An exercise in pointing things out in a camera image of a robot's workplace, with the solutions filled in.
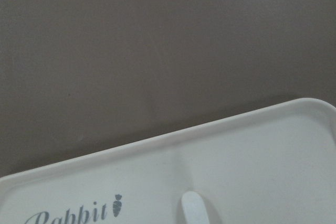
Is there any white rabbit tray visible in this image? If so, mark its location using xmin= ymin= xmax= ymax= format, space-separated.
xmin=1 ymin=98 xmax=335 ymax=223

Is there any white spoon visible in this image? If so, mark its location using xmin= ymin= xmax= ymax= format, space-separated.
xmin=181 ymin=191 xmax=209 ymax=224

